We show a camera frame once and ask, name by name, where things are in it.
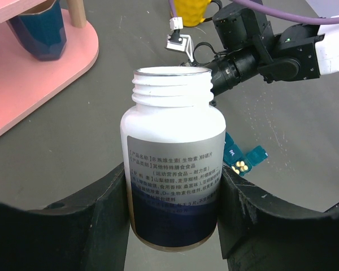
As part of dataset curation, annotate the white pill bottle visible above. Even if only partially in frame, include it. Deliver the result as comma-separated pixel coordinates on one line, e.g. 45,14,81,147
120,66,226,252

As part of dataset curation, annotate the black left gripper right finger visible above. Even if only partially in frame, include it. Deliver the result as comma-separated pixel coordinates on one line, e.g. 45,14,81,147
218,166,339,270

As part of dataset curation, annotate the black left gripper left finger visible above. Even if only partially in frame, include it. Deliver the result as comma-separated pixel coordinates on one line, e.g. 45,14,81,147
0,165,129,270

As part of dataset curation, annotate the yellow mug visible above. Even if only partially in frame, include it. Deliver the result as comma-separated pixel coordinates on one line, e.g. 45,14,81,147
174,0,223,27

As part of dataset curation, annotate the pink three-tier wooden shelf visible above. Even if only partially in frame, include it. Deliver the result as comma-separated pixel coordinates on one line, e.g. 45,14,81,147
0,1,99,136

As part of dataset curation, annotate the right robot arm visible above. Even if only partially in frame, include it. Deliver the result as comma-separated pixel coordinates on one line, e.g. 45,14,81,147
205,3,339,95

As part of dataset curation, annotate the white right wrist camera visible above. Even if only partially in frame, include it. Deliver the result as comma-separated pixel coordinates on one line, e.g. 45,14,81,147
165,17,194,63

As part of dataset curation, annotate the teal pill organizer box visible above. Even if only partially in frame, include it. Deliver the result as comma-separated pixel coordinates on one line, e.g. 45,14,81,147
223,132,268,177

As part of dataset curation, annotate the dark blue faceted cup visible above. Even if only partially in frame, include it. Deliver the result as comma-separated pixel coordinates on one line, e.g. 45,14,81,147
7,1,67,61

